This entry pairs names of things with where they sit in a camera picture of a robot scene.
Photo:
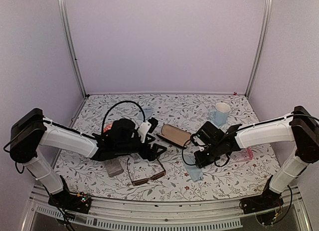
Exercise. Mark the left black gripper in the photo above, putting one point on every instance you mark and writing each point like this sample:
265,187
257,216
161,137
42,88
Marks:
152,155

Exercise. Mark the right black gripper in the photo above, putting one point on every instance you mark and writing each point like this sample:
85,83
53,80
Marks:
199,159

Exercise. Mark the blue cleaning cloth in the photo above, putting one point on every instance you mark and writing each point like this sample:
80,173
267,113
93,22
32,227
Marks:
195,173

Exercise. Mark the black glasses case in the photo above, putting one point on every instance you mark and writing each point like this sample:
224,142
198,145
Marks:
174,135

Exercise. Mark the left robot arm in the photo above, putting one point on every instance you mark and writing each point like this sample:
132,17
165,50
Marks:
34,130

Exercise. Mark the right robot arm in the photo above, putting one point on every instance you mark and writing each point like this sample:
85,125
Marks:
298,127

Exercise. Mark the pink sunglasses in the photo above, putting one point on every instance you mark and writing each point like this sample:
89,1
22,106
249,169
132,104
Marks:
244,155

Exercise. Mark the brown sunglasses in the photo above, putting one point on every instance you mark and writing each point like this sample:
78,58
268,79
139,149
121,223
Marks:
146,180

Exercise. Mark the floral tablecloth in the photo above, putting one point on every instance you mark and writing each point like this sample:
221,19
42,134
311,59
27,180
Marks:
223,180

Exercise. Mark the light blue mug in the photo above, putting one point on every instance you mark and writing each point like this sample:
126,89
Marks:
219,115

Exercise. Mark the grey glasses case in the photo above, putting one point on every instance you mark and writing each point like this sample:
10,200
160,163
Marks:
113,167

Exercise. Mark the red patterned bowl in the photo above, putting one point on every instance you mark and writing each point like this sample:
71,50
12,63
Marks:
108,127

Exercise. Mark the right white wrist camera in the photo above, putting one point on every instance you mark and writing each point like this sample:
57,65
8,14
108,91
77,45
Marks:
196,141

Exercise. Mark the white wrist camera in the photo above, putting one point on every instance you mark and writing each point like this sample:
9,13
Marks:
196,141
147,127

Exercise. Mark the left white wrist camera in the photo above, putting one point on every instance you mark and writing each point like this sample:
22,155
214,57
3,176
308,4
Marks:
147,127

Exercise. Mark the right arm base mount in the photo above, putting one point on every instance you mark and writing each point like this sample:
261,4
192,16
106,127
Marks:
265,201

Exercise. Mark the front aluminium rail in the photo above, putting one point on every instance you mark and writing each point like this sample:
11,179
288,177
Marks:
123,215

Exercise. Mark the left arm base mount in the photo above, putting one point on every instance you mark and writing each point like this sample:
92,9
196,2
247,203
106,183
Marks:
70,202

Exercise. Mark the left aluminium frame post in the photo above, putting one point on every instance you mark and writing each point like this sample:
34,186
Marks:
72,53

